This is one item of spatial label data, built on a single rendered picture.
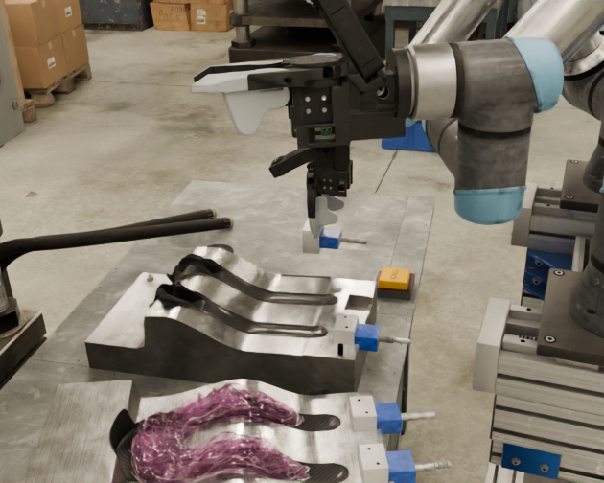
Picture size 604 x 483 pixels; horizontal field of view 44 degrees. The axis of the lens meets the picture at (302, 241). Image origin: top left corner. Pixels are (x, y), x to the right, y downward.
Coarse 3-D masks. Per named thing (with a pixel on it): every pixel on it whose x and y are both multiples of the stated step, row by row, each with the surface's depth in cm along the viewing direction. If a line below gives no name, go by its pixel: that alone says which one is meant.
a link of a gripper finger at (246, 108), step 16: (208, 80) 70; (224, 80) 70; (240, 80) 70; (224, 96) 71; (240, 96) 71; (256, 96) 72; (272, 96) 72; (288, 96) 73; (240, 112) 72; (256, 112) 72; (240, 128) 72; (256, 128) 73
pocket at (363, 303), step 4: (348, 296) 144; (352, 296) 144; (356, 296) 144; (360, 296) 144; (364, 296) 144; (368, 296) 143; (348, 300) 144; (352, 300) 145; (356, 300) 144; (360, 300) 144; (364, 300) 144; (368, 300) 144; (372, 300) 143; (348, 304) 144; (352, 304) 145; (356, 304) 145; (360, 304) 145; (364, 304) 144; (368, 304) 144; (344, 308) 140; (348, 308) 145; (352, 308) 145; (356, 308) 145; (360, 308) 145; (364, 308) 145; (368, 308) 142
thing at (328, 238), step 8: (304, 232) 155; (320, 232) 157; (328, 232) 157; (336, 232) 157; (304, 240) 156; (312, 240) 156; (320, 240) 156; (328, 240) 155; (336, 240) 155; (344, 240) 156; (352, 240) 156; (360, 240) 156; (304, 248) 157; (312, 248) 157; (320, 248) 158; (328, 248) 156; (336, 248) 156
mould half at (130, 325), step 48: (144, 288) 154; (192, 288) 139; (288, 288) 148; (336, 288) 146; (96, 336) 139; (144, 336) 139; (192, 336) 132; (240, 336) 133; (288, 384) 131; (336, 384) 129
